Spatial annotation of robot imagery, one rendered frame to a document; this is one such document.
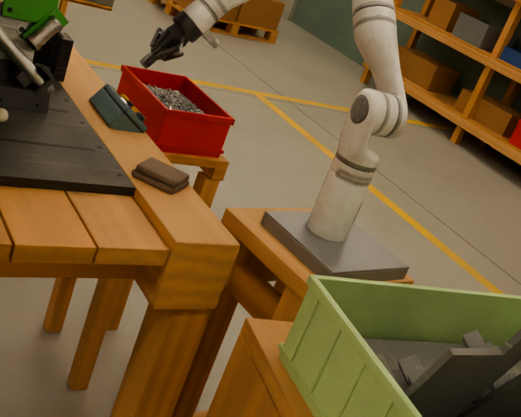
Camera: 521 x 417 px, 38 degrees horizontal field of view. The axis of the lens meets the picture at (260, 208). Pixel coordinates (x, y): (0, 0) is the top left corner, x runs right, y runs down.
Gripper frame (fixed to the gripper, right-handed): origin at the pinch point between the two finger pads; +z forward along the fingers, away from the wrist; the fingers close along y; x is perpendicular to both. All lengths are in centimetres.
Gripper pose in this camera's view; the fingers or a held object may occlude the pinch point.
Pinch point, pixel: (148, 60)
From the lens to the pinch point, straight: 187.2
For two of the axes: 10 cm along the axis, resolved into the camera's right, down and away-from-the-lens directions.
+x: 4.5, 5.1, 7.3
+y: 4.7, 5.6, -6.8
